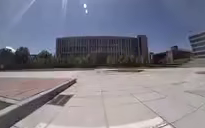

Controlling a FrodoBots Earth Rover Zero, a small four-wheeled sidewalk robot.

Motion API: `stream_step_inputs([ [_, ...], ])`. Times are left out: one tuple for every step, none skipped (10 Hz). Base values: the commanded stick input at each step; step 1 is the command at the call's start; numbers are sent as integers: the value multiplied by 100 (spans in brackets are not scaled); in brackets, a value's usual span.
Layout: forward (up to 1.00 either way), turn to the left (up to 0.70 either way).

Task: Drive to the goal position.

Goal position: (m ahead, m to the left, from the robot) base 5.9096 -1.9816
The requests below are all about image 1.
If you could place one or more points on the clump of green trees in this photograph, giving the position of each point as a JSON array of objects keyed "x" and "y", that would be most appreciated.
[{"x": 13, "y": 55}]

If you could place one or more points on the low dark building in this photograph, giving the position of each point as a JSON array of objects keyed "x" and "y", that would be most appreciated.
[{"x": 176, "y": 55}]

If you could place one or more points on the row of small trees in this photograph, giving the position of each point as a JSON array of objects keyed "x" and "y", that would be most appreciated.
[{"x": 106, "y": 60}]

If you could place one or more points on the pale building with banded floors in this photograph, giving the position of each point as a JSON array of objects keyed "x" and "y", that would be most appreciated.
[{"x": 203, "y": 43}]

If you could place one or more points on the dark drain grate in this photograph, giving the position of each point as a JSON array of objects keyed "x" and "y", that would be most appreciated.
[{"x": 60, "y": 100}]

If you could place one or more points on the pale concrete slab plaza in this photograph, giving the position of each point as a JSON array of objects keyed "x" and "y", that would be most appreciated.
[{"x": 123, "y": 100}]

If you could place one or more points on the red brick paving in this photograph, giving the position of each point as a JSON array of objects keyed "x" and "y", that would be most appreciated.
[{"x": 23, "y": 86}]

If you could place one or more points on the dark low hedge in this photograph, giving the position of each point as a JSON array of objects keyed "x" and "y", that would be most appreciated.
[{"x": 56, "y": 66}]

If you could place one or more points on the large dark building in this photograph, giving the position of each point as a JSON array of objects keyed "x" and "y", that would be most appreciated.
[{"x": 100, "y": 46}]

